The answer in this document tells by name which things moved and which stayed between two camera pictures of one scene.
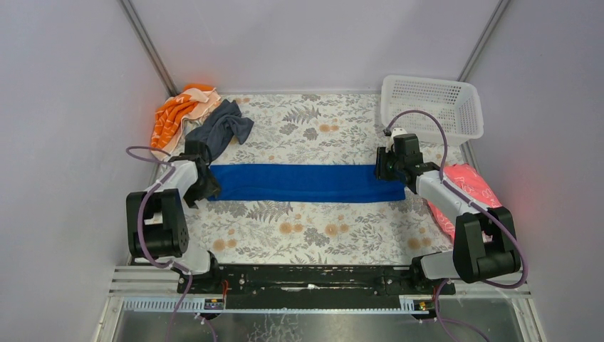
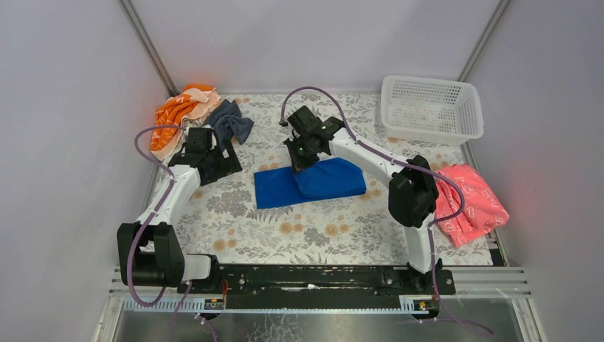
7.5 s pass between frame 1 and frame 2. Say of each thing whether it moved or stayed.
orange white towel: stayed
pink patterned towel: stayed
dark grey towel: stayed
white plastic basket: stayed
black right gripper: moved
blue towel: moved
